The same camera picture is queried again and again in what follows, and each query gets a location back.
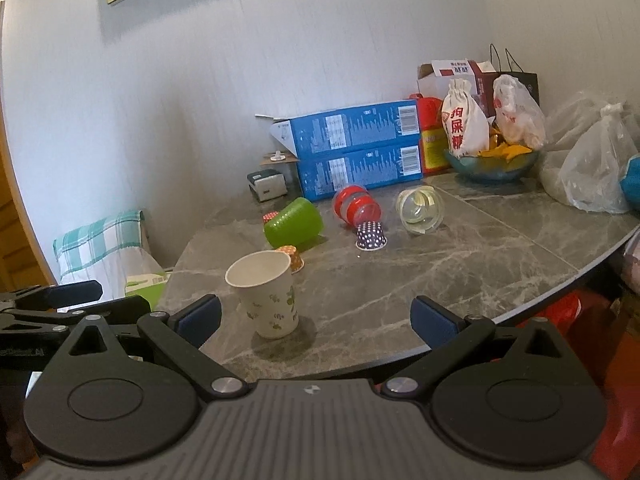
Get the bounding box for yellow snack packets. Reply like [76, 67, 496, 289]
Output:
[477, 120, 535, 161]

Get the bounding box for green tissue box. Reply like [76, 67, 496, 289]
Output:
[124, 270, 172, 312]

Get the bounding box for white plastic bag red print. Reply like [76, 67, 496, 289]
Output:
[492, 74, 547, 150]

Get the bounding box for red plastic jar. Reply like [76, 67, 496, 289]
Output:
[409, 93, 449, 176]

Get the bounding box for small black white device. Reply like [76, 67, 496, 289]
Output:
[247, 170, 287, 204]

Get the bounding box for red clear plastic cup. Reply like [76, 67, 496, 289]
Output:
[331, 184, 384, 229]

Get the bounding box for white paper cup green print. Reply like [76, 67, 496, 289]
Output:
[225, 250, 301, 340]

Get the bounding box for red plastic stool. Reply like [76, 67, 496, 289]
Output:
[517, 287, 640, 480]

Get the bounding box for purple polka dot paper cup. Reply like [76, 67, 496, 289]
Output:
[355, 220, 389, 251]

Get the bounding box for dark paper shopping bag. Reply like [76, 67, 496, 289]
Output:
[488, 43, 541, 107]

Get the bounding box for brown cardboard piece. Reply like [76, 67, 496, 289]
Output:
[259, 149, 301, 167]

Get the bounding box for red white cardboard box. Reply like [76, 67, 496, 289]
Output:
[416, 58, 497, 118]

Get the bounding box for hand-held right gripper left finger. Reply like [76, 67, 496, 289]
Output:
[42, 294, 248, 402]

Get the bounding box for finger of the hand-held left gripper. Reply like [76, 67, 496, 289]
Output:
[0, 280, 104, 312]
[0, 296, 151, 347]

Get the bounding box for orange patterned paper cup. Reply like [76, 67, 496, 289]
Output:
[275, 245, 305, 275]

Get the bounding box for white cloth drawstring bag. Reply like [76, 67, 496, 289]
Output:
[440, 78, 491, 159]

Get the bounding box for clear plastic bag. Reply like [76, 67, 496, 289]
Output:
[544, 89, 640, 153]
[539, 102, 640, 214]

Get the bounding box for glass bowl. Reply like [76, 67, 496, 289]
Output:
[443, 146, 544, 184]

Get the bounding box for green plastic cup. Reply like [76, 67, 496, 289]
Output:
[263, 197, 325, 250]

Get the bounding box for blue cardboard box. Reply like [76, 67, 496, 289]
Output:
[297, 144, 425, 201]
[255, 99, 421, 159]

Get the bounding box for blue round object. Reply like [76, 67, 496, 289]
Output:
[619, 156, 640, 211]

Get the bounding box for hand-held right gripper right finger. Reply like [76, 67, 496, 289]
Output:
[380, 296, 568, 402]

